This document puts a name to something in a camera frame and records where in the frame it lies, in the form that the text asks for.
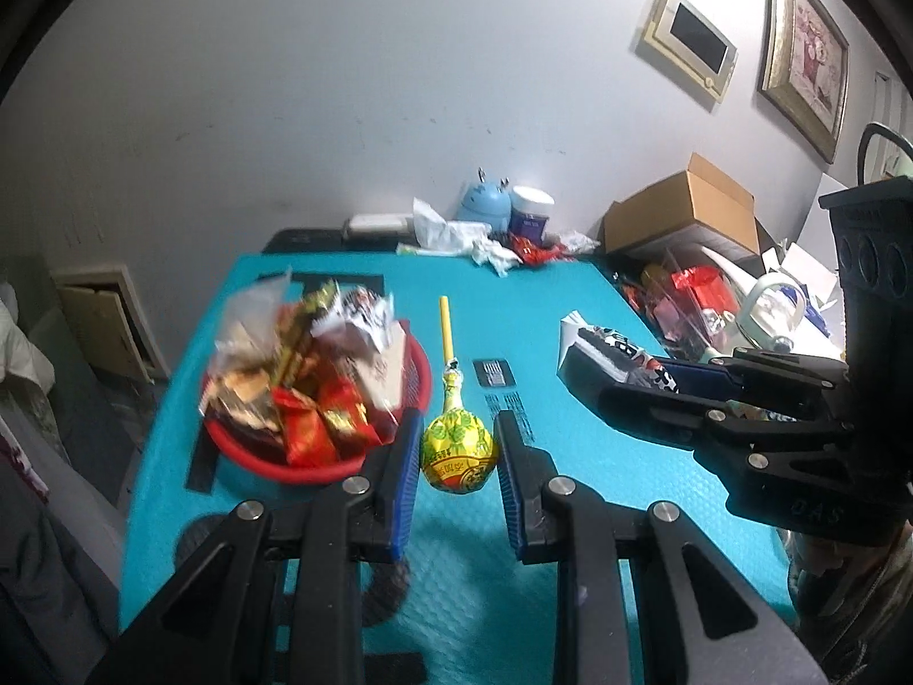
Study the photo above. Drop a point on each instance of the crumpled grey paper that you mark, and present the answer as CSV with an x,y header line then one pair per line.
x,y
579,241

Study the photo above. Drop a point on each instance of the red foil snack packet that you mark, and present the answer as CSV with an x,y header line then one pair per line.
x,y
303,432

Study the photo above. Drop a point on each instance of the gold framed picture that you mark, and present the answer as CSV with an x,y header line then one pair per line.
x,y
806,57

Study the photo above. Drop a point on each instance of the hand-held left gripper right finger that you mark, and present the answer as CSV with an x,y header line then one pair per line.
x,y
510,485

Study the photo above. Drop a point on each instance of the white cardboard box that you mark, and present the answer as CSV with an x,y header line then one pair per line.
x,y
806,264

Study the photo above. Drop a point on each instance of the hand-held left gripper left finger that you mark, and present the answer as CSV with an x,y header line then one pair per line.
x,y
403,485

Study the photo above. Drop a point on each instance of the cream framed wall panel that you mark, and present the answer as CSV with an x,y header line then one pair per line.
x,y
688,32

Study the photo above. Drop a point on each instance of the wooden wall hatch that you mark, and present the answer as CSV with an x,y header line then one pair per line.
x,y
107,321

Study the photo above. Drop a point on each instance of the red plastic mesh basket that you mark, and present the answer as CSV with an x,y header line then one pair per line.
x,y
314,474

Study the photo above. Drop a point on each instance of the clear plastic snack bag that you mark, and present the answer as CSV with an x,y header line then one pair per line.
x,y
246,321

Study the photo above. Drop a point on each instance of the red gift packet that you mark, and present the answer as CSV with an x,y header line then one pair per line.
x,y
695,289

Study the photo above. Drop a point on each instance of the blue round antler device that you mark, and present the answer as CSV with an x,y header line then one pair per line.
x,y
485,203

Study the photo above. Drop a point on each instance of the red candy wrapper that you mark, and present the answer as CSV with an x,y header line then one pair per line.
x,y
535,250

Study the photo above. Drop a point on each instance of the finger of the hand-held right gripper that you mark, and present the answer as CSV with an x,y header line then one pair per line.
x,y
695,374
592,378

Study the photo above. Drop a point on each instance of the yellow lollipop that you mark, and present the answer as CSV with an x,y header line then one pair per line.
x,y
456,453

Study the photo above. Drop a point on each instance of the small red sachet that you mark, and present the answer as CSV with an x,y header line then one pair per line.
x,y
635,296

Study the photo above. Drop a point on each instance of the flat white box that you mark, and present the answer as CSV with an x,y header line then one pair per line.
x,y
378,225

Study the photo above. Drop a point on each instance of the brown cardboard box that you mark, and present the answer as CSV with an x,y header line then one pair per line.
x,y
713,207

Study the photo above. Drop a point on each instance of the teal bubble mat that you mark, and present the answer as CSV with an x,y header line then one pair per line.
x,y
585,442

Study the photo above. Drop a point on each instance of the white cloth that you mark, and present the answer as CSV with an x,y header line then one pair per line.
x,y
21,342

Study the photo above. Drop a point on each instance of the dark cloth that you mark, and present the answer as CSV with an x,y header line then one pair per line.
x,y
43,571

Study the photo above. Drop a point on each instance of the crumpled white tissue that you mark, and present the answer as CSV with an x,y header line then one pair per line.
x,y
496,255

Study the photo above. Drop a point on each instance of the dark blue jar white lid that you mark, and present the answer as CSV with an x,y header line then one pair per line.
x,y
531,218

